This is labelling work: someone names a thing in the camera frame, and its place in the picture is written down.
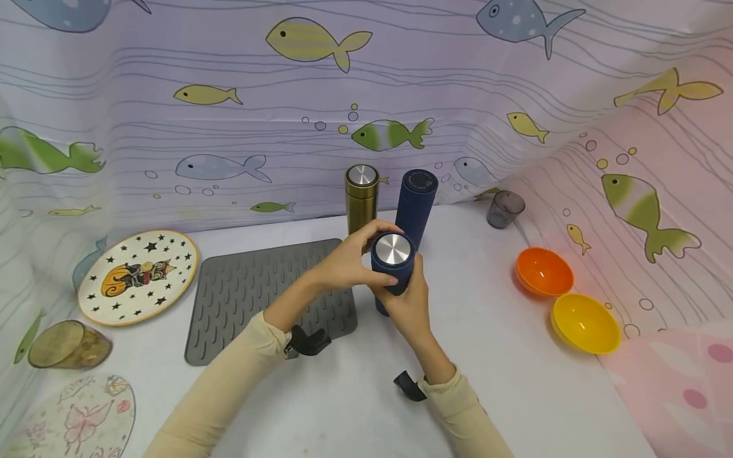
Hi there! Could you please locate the person's left hand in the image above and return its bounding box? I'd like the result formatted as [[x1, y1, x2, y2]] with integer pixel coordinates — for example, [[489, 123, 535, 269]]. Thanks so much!
[[308, 219, 405, 297]]

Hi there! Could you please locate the star and cat print plate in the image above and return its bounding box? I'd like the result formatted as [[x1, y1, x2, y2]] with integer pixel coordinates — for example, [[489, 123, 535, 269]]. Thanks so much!
[[76, 229, 200, 328]]

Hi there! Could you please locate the person's right hand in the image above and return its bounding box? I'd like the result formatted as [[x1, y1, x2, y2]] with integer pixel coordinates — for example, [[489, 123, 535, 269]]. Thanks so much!
[[369, 253, 441, 357]]

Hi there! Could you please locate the gold thermos bottle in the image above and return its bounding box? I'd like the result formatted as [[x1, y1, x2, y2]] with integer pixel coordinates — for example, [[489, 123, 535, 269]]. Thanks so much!
[[344, 164, 380, 237]]

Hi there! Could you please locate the grey silicone mat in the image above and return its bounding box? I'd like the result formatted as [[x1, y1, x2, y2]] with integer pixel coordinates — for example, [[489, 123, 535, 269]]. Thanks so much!
[[183, 239, 360, 367]]

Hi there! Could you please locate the person's right forearm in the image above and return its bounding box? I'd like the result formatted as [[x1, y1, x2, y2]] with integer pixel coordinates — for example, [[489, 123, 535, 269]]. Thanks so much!
[[409, 340, 515, 458]]

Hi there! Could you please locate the brown translucent cup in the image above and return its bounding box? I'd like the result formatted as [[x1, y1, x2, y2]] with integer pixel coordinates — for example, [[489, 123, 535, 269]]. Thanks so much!
[[27, 319, 114, 371]]

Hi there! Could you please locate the tall blue thermos bottle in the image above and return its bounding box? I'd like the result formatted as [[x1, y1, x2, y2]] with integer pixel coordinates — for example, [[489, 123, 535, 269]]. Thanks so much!
[[394, 169, 440, 253]]

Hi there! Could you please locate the butterfly print plate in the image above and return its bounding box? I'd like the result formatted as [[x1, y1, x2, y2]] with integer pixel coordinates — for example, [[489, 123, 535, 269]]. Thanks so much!
[[0, 373, 137, 458]]

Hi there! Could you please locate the grey transparent cup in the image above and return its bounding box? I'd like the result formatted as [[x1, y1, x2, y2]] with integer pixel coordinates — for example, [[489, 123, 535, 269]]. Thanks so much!
[[486, 190, 527, 230]]

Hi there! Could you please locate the orange bowl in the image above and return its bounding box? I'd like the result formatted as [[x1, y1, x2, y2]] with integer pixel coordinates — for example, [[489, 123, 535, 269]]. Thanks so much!
[[515, 246, 575, 299]]

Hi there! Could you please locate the yellow bowl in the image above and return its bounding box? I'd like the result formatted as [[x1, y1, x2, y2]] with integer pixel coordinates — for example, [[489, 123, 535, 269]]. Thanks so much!
[[550, 292, 623, 356]]

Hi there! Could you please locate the blue thermos bottle silver cap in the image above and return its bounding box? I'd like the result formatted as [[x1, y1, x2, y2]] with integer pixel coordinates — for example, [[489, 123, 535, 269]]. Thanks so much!
[[370, 232, 417, 317]]

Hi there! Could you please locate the person's left forearm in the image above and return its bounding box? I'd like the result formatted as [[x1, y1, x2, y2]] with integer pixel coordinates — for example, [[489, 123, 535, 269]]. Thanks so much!
[[143, 275, 325, 458]]

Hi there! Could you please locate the black wrist band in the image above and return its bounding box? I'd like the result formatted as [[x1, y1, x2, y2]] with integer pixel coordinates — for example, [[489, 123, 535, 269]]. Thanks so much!
[[393, 370, 429, 403], [284, 325, 332, 359]]

